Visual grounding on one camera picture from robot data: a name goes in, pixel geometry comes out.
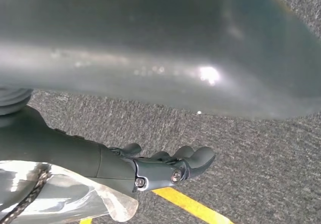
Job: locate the yellow floor tape square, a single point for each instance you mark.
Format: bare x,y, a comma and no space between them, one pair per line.
190,204

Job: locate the clear plastic wrap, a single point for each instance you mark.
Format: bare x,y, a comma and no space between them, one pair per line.
75,196

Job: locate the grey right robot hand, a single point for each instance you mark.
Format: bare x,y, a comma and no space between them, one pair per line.
75,156

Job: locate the silver robot body shell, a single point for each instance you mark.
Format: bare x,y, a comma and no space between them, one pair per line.
150,33

